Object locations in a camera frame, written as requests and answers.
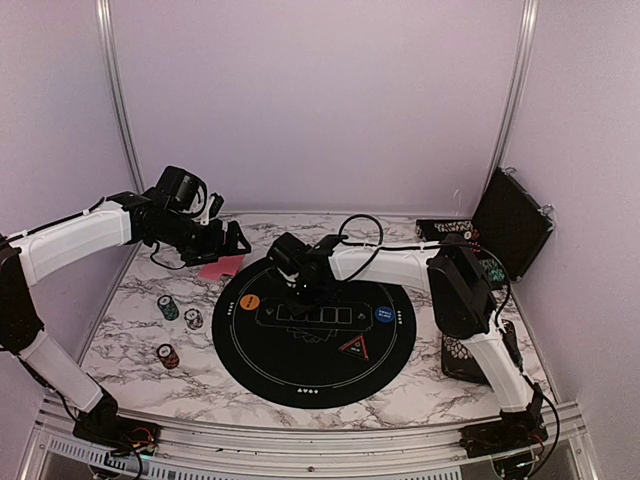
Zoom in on grey poker chip stack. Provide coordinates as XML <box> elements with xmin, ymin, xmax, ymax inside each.
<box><xmin>184</xmin><ymin>308</ymin><xmax>204</xmax><ymax>330</ymax></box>

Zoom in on floral patterned pouch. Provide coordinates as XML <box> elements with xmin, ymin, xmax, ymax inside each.
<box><xmin>441</xmin><ymin>330</ymin><xmax>523</xmax><ymax>385</ymax></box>

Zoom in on red triangle all-in marker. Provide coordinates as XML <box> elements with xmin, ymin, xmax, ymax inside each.
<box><xmin>338</xmin><ymin>334</ymin><xmax>370</xmax><ymax>361</ymax></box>

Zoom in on green poker chip stack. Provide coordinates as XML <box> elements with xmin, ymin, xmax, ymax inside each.
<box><xmin>157</xmin><ymin>295</ymin><xmax>179</xmax><ymax>321</ymax></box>

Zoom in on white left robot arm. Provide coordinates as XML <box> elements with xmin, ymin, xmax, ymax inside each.
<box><xmin>1</xmin><ymin>166</ymin><xmax>251</xmax><ymax>445</ymax></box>

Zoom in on red playing card deck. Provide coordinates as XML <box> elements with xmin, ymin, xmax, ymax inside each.
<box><xmin>198</xmin><ymin>255</ymin><xmax>244</xmax><ymax>282</ymax></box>

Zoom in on round black poker mat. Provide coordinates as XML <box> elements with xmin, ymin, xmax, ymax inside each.
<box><xmin>212</xmin><ymin>258</ymin><xmax>417</xmax><ymax>409</ymax></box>

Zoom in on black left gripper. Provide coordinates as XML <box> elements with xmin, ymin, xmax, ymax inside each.
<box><xmin>151</xmin><ymin>209</ymin><xmax>250</xmax><ymax>267</ymax></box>

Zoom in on orange big blind button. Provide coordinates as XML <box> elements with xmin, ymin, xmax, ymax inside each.
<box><xmin>239</xmin><ymin>294</ymin><xmax>261</xmax><ymax>311</ymax></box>

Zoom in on blue small blind button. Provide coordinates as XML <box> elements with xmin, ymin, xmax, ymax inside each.
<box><xmin>374</xmin><ymin>306</ymin><xmax>396</xmax><ymax>324</ymax></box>

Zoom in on red poker chip stack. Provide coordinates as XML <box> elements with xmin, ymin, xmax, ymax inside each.
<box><xmin>156</xmin><ymin>343</ymin><xmax>180</xmax><ymax>370</ymax></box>

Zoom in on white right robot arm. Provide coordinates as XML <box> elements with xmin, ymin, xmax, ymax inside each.
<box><xmin>267</xmin><ymin>233</ymin><xmax>543</xmax><ymax>448</ymax></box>

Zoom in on black poker chip case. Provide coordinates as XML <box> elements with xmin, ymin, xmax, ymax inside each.
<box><xmin>416</xmin><ymin>168</ymin><xmax>554</xmax><ymax>290</ymax></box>

